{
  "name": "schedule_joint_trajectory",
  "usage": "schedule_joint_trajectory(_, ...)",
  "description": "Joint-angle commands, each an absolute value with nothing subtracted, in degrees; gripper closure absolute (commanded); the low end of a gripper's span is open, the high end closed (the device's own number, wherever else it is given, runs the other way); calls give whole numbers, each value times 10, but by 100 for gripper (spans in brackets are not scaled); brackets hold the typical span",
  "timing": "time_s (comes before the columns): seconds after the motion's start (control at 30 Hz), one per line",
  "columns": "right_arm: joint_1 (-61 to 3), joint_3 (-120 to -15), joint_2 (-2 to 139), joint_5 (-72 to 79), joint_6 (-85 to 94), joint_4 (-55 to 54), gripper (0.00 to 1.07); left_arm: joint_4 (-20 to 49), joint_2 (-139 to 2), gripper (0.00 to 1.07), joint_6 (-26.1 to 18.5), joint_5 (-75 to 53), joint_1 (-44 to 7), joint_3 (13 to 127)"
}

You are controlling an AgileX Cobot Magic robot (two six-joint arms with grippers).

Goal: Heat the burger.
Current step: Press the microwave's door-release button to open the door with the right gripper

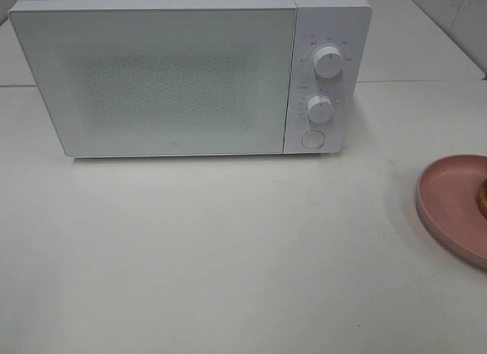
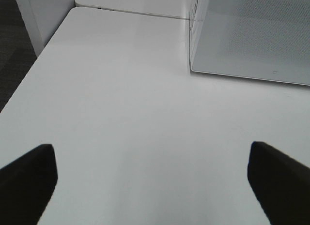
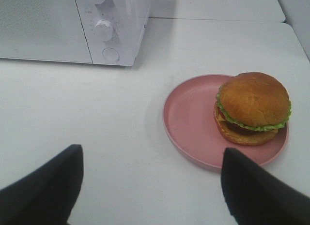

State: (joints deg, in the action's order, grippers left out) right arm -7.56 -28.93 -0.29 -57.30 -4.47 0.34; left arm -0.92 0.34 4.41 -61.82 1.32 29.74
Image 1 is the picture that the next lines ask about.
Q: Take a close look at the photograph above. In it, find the white microwave door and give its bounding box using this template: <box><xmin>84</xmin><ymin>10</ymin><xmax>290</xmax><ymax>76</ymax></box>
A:
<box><xmin>11</xmin><ymin>9</ymin><xmax>295</xmax><ymax>158</ymax></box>

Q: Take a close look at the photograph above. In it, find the lower white round knob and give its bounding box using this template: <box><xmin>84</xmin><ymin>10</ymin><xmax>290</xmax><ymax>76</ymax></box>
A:
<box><xmin>307</xmin><ymin>95</ymin><xmax>334</xmax><ymax>123</ymax></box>

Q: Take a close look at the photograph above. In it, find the white microwave oven body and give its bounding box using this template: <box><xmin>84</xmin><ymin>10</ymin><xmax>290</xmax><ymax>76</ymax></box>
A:
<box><xmin>8</xmin><ymin>0</ymin><xmax>372</xmax><ymax>157</ymax></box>

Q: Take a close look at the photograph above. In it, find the toy burger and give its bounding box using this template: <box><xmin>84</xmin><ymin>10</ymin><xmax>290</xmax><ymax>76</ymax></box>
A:
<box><xmin>477</xmin><ymin>180</ymin><xmax>487</xmax><ymax>218</ymax></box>

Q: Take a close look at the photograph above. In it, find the upper white round knob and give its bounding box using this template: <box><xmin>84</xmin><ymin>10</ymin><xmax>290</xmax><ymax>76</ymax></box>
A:
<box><xmin>313</xmin><ymin>45</ymin><xmax>343</xmax><ymax>78</ymax></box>

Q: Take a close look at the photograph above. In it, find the white round knob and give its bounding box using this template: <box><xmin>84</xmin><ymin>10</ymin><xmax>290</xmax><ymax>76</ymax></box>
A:
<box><xmin>313</xmin><ymin>45</ymin><xmax>343</xmax><ymax>78</ymax></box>
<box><xmin>307</xmin><ymin>95</ymin><xmax>334</xmax><ymax>123</ymax></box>

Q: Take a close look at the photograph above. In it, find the pink round plate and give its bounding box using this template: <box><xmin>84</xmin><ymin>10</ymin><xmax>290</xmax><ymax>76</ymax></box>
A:
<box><xmin>415</xmin><ymin>154</ymin><xmax>486</xmax><ymax>270</ymax></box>

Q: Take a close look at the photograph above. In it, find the white round door button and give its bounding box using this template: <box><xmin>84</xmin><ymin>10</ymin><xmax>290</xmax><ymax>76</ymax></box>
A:
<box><xmin>301</xmin><ymin>130</ymin><xmax>325</xmax><ymax>149</ymax></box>

